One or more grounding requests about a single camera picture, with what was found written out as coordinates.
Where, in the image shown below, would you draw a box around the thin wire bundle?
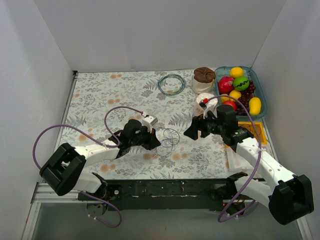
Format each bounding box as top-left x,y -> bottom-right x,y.
154,127 -> 181,158

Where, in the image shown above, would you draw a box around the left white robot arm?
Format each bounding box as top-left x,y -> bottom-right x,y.
39,115 -> 161,200

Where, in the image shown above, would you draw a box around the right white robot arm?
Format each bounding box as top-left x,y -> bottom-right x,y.
183,105 -> 314,225

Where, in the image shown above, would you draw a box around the white toilet paper roll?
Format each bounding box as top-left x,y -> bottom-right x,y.
194,93 -> 214,116

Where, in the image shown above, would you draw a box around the small yellow lemon left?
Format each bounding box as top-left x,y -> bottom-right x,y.
220,94 -> 230,103

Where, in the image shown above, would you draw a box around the red apple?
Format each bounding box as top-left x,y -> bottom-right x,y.
222,100 -> 237,111

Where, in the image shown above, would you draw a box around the yellow lemon centre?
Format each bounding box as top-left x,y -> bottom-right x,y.
229,90 -> 242,102

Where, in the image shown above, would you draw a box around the red pomegranate fruit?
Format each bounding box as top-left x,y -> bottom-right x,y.
218,76 -> 234,94

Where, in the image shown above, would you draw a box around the white plastic bin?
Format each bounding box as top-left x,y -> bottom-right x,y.
226,138 -> 268,173

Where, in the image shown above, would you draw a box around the dark purple grapes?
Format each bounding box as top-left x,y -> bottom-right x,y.
235,80 -> 256,116

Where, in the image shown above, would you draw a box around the teal fruit basket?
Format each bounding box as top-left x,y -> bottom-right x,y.
212,66 -> 268,121

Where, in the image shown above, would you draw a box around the yellow mango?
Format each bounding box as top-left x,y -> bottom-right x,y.
248,97 -> 262,116

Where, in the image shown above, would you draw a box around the brown topped white jar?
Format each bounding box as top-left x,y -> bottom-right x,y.
191,67 -> 216,95

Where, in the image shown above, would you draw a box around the yellow plastic bin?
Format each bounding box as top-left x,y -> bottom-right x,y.
238,121 -> 268,146

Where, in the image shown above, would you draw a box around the floral table mat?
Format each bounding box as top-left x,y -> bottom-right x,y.
57,69 -> 234,180

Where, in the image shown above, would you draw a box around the yellow orange fruit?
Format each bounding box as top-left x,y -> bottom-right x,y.
229,67 -> 244,79

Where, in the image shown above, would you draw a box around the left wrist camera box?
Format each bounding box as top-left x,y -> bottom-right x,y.
141,115 -> 158,133

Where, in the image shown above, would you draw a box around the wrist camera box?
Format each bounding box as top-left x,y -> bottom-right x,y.
199,97 -> 218,119
141,115 -> 158,133

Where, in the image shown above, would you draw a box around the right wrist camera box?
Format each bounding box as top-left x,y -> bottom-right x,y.
199,97 -> 218,119

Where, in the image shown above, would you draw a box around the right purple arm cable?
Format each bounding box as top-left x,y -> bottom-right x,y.
204,94 -> 262,223

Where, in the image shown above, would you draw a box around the coiled green blue wire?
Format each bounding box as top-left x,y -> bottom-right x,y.
157,73 -> 187,97

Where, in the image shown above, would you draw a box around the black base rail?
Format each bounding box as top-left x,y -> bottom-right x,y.
32,174 -> 301,213

